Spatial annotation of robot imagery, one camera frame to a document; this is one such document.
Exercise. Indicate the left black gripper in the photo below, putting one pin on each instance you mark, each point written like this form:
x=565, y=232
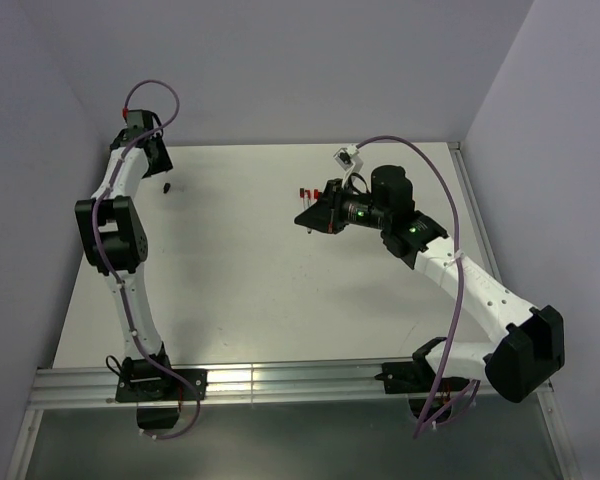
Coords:
x=165, y=161

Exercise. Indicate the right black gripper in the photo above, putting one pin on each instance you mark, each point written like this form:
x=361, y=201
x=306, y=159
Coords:
x=326, y=214

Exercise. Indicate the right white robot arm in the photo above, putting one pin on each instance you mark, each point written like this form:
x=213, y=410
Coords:
x=525, y=345

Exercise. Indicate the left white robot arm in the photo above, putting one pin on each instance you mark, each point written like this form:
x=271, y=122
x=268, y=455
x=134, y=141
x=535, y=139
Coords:
x=115, y=243

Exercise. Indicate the aluminium front rail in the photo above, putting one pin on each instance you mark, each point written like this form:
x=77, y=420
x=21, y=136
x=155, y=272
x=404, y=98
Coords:
x=246, y=383

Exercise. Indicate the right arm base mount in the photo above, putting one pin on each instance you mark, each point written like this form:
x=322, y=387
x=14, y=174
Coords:
x=410, y=377

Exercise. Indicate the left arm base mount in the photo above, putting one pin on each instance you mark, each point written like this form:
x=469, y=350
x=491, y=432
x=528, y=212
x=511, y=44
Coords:
x=158, y=396

